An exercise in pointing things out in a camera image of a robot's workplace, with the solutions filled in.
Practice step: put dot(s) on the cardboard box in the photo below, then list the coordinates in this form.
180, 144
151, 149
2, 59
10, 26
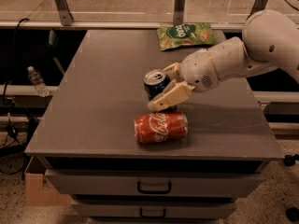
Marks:
38, 190

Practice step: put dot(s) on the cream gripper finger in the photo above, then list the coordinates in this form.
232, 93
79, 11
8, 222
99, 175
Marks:
173, 71
174, 93

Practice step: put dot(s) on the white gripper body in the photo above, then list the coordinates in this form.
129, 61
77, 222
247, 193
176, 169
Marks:
196, 69

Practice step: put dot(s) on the left metal window bracket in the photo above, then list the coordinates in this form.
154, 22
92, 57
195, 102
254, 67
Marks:
65, 15

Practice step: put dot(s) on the black chair caster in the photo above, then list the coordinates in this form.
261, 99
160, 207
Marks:
292, 214

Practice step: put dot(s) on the grey drawer cabinet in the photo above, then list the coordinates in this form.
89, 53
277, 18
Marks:
122, 164

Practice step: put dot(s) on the grey drawer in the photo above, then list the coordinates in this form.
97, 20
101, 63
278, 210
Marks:
163, 210
84, 182

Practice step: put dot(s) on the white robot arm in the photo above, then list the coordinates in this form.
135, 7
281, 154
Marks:
269, 40

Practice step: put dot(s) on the blue pepsi can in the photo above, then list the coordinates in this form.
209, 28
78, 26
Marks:
154, 82

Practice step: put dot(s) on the middle metal window bracket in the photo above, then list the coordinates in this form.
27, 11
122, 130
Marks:
178, 14

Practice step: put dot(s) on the clear plastic water bottle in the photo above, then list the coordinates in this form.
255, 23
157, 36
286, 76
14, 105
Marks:
38, 82

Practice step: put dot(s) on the orange coca-cola can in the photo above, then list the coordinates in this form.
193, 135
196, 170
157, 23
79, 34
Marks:
160, 127

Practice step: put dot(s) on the lower grey drawer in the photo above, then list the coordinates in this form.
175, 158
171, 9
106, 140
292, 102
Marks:
163, 210

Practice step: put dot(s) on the upper grey drawer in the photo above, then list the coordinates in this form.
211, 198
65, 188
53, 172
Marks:
84, 182

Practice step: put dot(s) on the green snack bag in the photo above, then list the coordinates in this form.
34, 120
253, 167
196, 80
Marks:
185, 35

